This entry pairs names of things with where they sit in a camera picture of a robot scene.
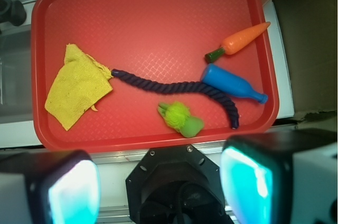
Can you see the grey sink basin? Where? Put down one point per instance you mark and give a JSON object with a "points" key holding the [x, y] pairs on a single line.
{"points": [[16, 89]]}

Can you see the green plush toy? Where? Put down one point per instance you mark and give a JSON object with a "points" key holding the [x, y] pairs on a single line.
{"points": [[178, 117]]}

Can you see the brown cardboard panel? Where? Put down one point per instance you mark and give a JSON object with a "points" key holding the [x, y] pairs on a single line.
{"points": [[309, 31]]}

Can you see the yellow cloth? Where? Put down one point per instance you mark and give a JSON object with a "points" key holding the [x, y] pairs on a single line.
{"points": [[79, 85]]}

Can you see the grey faucet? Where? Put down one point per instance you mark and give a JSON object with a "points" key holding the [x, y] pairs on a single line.
{"points": [[12, 12]]}

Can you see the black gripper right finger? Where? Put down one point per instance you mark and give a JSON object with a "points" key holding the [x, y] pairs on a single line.
{"points": [[281, 177]]}

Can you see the orange toy carrot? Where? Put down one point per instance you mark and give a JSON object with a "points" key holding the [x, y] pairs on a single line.
{"points": [[236, 42]]}

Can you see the blue toy bottle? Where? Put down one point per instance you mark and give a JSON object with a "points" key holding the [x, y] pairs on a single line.
{"points": [[230, 83]]}

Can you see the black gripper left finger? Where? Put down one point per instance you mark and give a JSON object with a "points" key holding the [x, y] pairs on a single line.
{"points": [[49, 187]]}

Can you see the red plastic tray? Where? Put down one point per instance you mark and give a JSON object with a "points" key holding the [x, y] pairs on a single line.
{"points": [[160, 40]]}

